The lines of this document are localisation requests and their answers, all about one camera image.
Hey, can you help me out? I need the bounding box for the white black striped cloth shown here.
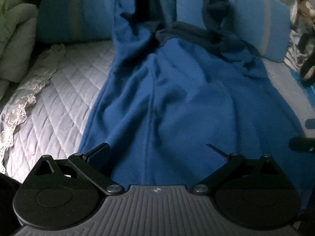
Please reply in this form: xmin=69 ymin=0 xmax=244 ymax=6
xmin=284 ymin=29 xmax=306 ymax=67

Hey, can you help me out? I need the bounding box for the blue pillow with grey stripes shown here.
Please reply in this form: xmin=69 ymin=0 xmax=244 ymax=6
xmin=176 ymin=0 xmax=291 ymax=62
xmin=37 ymin=0 xmax=119 ymax=46

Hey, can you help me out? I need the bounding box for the blue patterned mat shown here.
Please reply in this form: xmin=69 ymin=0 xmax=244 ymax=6
xmin=289 ymin=69 xmax=315 ymax=92

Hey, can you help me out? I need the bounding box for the white lace cloth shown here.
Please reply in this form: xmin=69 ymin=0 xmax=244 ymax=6
xmin=0 ymin=44 xmax=66 ymax=175

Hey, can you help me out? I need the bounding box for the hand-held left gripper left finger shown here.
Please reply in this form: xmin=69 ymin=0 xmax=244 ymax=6
xmin=34 ymin=143 xmax=123 ymax=195

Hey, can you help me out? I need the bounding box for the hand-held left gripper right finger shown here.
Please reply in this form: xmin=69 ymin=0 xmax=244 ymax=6
xmin=192 ymin=143 xmax=281 ymax=196

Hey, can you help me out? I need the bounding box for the blue fleece garment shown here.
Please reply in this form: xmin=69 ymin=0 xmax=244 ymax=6
xmin=78 ymin=0 xmax=310 ymax=210

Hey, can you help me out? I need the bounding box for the brown white plush toy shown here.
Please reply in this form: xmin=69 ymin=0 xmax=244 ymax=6
xmin=290 ymin=0 xmax=315 ymax=31

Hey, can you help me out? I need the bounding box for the green and white comforter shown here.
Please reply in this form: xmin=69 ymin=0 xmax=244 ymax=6
xmin=0 ymin=0 xmax=38 ymax=104

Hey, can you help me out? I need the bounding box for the black object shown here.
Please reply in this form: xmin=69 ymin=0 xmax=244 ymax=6
xmin=298 ymin=33 xmax=315 ymax=54

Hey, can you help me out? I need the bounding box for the grey quilted bedspread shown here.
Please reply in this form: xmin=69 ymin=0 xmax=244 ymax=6
xmin=0 ymin=41 xmax=315 ymax=185

